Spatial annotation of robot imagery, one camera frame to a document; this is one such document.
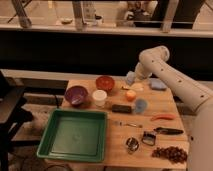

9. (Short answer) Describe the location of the small blue towel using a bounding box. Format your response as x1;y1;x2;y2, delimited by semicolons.
125;71;136;85

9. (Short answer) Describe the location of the red bowl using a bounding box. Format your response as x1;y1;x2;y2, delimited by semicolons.
96;75;115;91

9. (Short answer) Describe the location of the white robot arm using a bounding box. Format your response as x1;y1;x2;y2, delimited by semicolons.
135;46;213;171

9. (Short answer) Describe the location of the purple bowl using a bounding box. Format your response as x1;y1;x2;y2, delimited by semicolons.
65;85;88;106

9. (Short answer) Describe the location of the beige food piece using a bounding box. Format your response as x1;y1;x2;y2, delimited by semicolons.
121;83;143;91

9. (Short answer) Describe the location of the orange fruit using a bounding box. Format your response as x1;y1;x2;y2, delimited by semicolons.
125;90;136;101

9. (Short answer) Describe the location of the black rectangular block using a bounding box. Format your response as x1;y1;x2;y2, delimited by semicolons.
112;104;132;113

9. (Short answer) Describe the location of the white lidded container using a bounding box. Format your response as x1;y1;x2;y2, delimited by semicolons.
92;90;107;107

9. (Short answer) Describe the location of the green plastic tray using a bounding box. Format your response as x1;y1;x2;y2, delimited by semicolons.
37;109;107;163

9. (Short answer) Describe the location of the black chair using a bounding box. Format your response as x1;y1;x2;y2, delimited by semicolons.
0;72;33;171

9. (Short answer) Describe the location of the orange handled tool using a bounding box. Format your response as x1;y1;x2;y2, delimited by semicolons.
150;114;175;121

